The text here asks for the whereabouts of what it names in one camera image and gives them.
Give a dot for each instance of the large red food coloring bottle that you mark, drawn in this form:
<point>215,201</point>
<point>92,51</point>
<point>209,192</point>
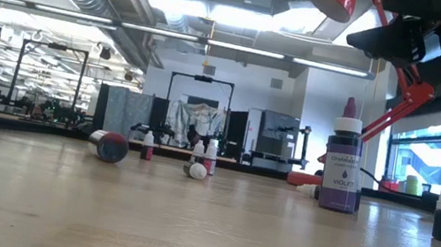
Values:
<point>108,147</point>

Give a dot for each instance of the long overhead light bar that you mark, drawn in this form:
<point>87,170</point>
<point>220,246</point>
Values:
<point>164,32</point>

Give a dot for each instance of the grey draped cloth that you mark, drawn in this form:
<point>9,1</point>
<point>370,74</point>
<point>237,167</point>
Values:
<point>203,116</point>

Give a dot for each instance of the person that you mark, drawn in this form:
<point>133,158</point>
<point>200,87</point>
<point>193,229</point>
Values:
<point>191,134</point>

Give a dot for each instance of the small red background object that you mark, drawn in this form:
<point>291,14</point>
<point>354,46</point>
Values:
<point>389,185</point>

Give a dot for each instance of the small pink dropper bottle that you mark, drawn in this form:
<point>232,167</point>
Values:
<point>210,162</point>

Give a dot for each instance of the grey partition panel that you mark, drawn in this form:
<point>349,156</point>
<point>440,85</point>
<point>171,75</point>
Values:
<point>123,112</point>

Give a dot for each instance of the small white vial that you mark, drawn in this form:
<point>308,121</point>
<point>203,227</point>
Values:
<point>198,149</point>

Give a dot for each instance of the grey metal cabinet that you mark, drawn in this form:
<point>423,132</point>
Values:
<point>280,127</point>

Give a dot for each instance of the black gantry frame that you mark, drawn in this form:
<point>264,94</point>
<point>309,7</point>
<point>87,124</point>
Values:
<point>56,46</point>
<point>203,78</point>

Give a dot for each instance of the pale green cylinder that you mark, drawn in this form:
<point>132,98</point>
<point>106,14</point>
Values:
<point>412,184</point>

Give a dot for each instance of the large violet food coloring bottle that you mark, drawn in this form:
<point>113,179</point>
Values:
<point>341,175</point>

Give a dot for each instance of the small red dropper bottle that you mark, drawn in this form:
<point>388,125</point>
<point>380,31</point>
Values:
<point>147,149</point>

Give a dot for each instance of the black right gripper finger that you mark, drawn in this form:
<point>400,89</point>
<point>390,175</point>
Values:
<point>391,42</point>

